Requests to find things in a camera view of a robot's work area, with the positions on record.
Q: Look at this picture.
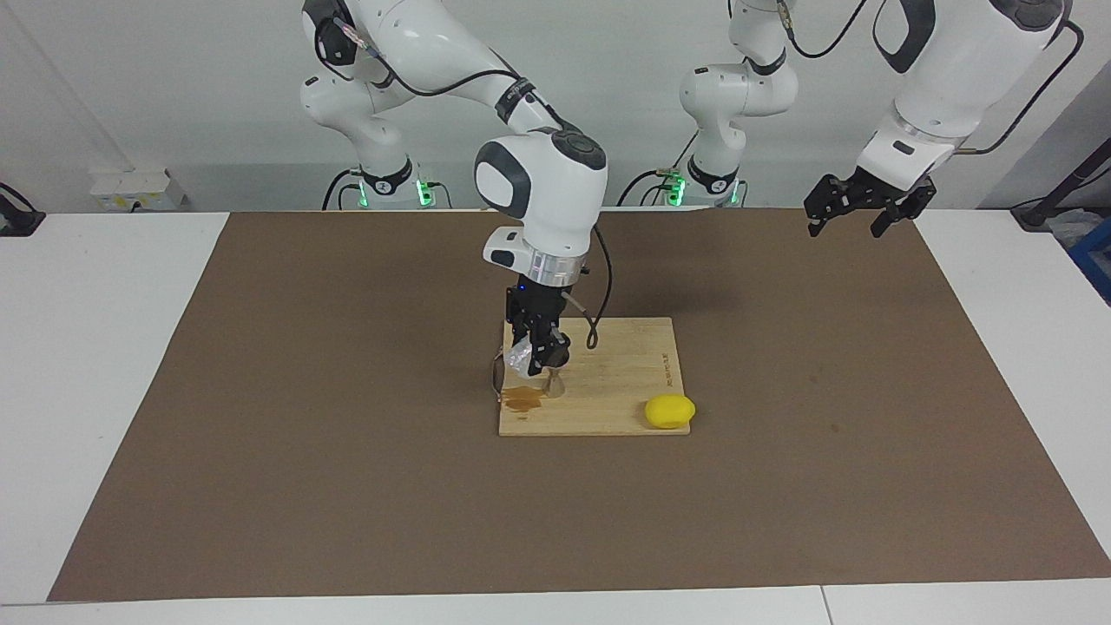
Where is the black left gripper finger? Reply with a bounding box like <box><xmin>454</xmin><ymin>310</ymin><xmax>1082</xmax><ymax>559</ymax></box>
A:
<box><xmin>871</xmin><ymin>187</ymin><xmax>937</xmax><ymax>238</ymax></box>
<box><xmin>803</xmin><ymin>175</ymin><xmax>856</xmax><ymax>238</ymax></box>

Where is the bamboo cutting board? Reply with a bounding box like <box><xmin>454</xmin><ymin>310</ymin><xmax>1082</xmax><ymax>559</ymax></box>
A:
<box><xmin>491</xmin><ymin>317</ymin><xmax>693</xmax><ymax>438</ymax></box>

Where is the yellow lemon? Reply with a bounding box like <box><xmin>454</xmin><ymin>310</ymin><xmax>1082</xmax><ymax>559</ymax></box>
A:
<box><xmin>644</xmin><ymin>394</ymin><xmax>697</xmax><ymax>431</ymax></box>

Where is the black stand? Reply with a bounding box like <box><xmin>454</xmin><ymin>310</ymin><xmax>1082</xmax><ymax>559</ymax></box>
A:
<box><xmin>1011</xmin><ymin>137</ymin><xmax>1111</xmax><ymax>231</ymax></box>

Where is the clear plastic bag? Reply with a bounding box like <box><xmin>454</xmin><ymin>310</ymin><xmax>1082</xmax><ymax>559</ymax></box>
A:
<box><xmin>1046</xmin><ymin>208</ymin><xmax>1103</xmax><ymax>250</ymax></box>

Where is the blue crate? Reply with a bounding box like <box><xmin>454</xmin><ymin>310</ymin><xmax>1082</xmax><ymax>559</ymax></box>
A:
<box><xmin>1066</xmin><ymin>217</ymin><xmax>1111</xmax><ymax>306</ymax></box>

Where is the brown table mat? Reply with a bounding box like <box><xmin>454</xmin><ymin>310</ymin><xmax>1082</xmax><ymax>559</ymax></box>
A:
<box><xmin>48</xmin><ymin>208</ymin><xmax>1111</xmax><ymax>602</ymax></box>

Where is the white power strip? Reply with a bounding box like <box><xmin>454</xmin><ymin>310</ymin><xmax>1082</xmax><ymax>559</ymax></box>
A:
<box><xmin>89</xmin><ymin>168</ymin><xmax>187</xmax><ymax>212</ymax></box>

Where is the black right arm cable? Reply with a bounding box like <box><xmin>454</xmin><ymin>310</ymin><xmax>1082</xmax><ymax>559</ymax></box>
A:
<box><xmin>314</xmin><ymin>13</ymin><xmax>613</xmax><ymax>350</ymax></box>

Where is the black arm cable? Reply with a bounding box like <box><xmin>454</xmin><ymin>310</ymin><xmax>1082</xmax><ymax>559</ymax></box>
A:
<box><xmin>314</xmin><ymin>13</ymin><xmax>613</xmax><ymax>350</ymax></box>
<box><xmin>777</xmin><ymin>0</ymin><xmax>1086</xmax><ymax>157</ymax></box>

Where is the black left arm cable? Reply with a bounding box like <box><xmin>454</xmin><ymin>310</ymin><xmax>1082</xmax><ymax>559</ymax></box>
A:
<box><xmin>777</xmin><ymin>0</ymin><xmax>1086</xmax><ymax>157</ymax></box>

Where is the black clamp mount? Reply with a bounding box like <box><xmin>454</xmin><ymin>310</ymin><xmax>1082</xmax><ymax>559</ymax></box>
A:
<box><xmin>0</xmin><ymin>182</ymin><xmax>46</xmax><ymax>237</ymax></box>

